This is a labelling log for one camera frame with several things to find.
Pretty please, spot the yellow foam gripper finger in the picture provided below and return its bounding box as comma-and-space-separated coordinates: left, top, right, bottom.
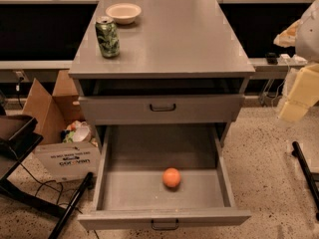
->
278, 64, 319, 122
273, 20, 300, 48

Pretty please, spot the orange fruit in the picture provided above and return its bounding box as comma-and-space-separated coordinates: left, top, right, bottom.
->
162, 167, 181, 188

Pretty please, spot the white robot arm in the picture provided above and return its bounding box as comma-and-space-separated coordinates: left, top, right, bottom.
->
273, 0, 319, 122

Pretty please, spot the closed grey top drawer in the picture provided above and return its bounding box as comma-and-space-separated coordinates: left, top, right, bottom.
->
79, 95, 244, 125

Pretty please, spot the open grey middle drawer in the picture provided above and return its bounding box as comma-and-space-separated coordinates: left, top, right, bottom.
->
79, 124, 251, 230

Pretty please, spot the white power adapter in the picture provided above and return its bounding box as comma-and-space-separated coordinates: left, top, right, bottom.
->
279, 54, 307, 65

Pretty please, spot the black small device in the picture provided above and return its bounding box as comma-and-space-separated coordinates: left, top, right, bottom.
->
265, 53, 278, 65

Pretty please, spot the black bar right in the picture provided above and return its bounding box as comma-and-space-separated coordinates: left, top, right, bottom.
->
292, 141, 319, 221

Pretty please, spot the grey metal cabinet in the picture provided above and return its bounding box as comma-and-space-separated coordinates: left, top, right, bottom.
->
69, 0, 255, 137

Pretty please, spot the white paper bowl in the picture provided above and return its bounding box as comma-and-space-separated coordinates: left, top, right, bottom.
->
106, 3, 142, 25

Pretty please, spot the green soda can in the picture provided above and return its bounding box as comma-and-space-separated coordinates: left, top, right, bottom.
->
95, 16, 120, 58

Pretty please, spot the white cup in box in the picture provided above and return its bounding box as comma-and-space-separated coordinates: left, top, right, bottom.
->
72, 126, 91, 142

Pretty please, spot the brown cardboard box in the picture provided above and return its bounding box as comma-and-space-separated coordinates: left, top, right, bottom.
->
23, 70, 101, 182

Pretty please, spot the black stand left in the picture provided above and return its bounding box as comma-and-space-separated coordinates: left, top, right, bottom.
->
0, 114, 95, 239

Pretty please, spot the black floor cable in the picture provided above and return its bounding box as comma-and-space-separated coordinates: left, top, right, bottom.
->
16, 161, 84, 215

